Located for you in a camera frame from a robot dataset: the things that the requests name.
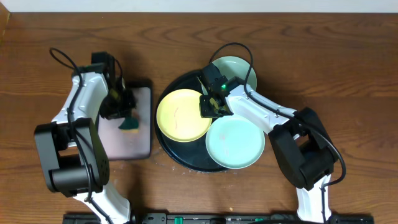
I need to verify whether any green yellow sponge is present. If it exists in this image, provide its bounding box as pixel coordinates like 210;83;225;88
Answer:
118;116;139;134

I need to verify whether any yellow plate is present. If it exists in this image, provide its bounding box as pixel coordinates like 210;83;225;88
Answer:
156;89;212;142

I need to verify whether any mint plate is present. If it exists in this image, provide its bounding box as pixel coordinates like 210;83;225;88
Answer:
201;56;257;95
205;115;266;169

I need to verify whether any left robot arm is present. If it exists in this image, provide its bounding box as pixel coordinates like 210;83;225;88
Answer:
34;62;135;223

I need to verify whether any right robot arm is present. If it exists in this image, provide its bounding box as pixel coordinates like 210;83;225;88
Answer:
199;83;344;223

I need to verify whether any black rectangular tray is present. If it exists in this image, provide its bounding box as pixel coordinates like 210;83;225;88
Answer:
96;79;153;161

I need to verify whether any round black tray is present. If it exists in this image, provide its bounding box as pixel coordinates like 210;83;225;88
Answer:
155;70;228;172

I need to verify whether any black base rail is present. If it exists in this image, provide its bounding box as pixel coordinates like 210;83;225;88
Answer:
62;213;374;224

